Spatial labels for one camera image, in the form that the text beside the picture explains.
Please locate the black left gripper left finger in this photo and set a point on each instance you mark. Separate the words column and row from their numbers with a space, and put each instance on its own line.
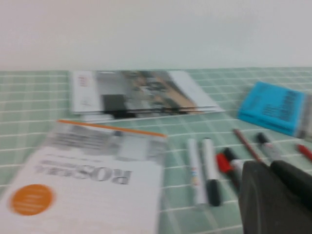
column 268, row 207

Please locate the green checkered tablecloth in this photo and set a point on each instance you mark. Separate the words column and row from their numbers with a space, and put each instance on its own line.
column 195, row 126

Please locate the red pen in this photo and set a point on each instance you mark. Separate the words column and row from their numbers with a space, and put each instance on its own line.
column 306, row 151

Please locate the white marker with black cap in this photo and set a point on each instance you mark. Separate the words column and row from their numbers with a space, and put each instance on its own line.
column 210, row 161

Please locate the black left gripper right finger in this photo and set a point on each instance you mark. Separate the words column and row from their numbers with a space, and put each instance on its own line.
column 297, row 185

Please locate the magazine with photo cover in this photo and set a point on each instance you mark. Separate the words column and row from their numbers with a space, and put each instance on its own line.
column 134, row 90
column 212, row 109
column 97, row 118

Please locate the blue box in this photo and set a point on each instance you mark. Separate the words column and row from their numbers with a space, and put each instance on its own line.
column 268, row 107

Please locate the white labelled marker black cap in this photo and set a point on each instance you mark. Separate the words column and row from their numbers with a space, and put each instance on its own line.
column 230, row 154

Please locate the white orange ROS book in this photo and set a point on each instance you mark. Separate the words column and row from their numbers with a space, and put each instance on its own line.
column 85, row 195

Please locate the white paint marker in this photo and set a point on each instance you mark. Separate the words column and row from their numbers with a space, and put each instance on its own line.
column 196, row 170

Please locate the dark red pencil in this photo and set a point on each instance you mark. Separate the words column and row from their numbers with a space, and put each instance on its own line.
column 246, row 143

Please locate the dark marker with red cap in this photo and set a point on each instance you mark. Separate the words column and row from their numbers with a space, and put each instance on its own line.
column 223, row 163

